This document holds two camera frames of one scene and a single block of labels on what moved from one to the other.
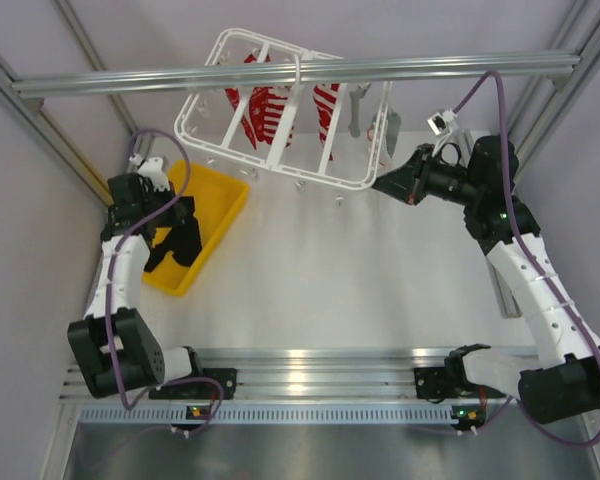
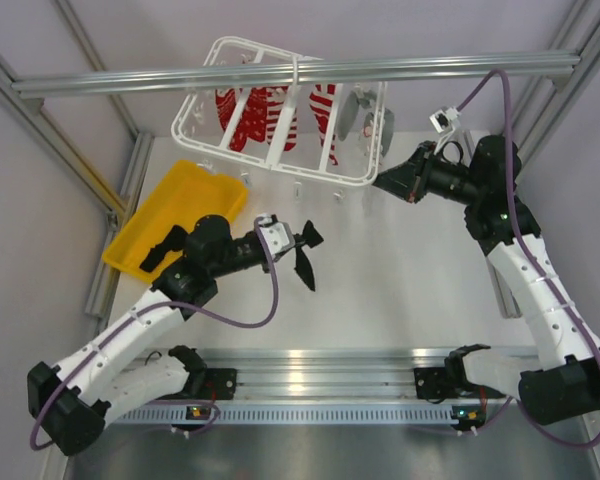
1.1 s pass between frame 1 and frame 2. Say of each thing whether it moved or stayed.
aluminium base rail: stayed
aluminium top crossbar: stayed
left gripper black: moved
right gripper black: stayed
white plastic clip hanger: stayed
